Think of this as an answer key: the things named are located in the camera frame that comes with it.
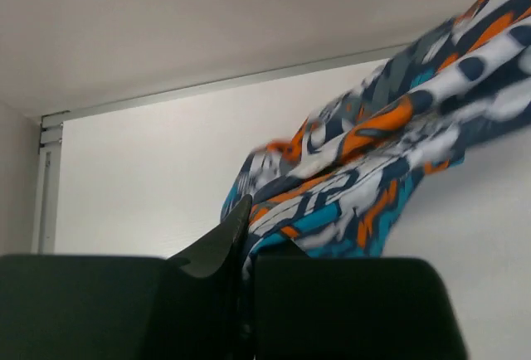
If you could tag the aluminium table edge rail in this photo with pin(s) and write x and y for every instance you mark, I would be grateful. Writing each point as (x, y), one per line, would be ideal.
(148, 176)

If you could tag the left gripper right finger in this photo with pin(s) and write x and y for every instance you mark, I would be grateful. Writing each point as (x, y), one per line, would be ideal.
(389, 308)

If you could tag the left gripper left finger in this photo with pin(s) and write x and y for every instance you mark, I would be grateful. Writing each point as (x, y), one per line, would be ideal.
(123, 307)

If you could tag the colourful patterned shorts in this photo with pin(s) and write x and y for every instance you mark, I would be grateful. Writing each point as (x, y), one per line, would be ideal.
(339, 185)

